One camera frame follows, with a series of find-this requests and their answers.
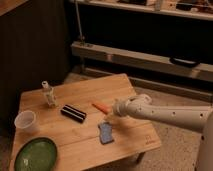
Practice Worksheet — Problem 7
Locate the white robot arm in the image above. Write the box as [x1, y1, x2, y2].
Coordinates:
[112, 94, 213, 171]

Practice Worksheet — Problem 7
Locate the green ceramic bowl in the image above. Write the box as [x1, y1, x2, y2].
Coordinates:
[14, 137, 57, 171]

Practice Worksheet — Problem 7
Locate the blue sponge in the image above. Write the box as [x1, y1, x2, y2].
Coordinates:
[98, 122, 114, 145]

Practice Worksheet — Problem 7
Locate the black striped box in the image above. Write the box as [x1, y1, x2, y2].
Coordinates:
[61, 105, 87, 123]

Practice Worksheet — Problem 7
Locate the wooden table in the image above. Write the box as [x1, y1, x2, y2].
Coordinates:
[8, 73, 163, 171]

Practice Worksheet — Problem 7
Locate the clear plastic bottle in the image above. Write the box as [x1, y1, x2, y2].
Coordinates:
[41, 81, 56, 107]

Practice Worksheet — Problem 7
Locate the metal pole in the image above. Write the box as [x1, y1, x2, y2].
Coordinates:
[74, 0, 85, 44]

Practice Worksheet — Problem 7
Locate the clear plastic cup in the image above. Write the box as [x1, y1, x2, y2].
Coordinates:
[14, 110, 37, 133]

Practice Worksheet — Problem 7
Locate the upper shelf board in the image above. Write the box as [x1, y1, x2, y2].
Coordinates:
[69, 0, 213, 21]

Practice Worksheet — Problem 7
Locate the black handle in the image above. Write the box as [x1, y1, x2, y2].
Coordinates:
[169, 58, 200, 68]

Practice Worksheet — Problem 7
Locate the grey metal shelf rail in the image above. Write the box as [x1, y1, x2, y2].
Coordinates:
[71, 41, 213, 82]

